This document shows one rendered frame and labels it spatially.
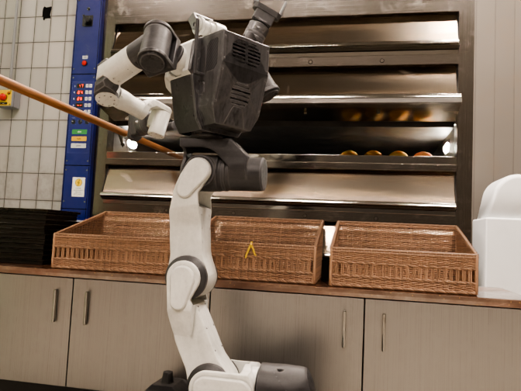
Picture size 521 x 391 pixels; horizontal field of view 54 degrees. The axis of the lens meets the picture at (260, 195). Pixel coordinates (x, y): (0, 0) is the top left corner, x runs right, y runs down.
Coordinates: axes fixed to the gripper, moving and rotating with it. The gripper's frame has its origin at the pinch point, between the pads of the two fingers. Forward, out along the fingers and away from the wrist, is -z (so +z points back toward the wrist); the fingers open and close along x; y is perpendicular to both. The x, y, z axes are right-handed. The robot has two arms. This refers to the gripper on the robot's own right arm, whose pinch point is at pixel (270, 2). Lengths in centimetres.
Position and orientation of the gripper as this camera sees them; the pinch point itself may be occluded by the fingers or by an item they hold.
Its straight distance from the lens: 226.1
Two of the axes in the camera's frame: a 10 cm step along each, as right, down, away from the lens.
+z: -4.4, 9.0, -0.3
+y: -2.0, -0.6, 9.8
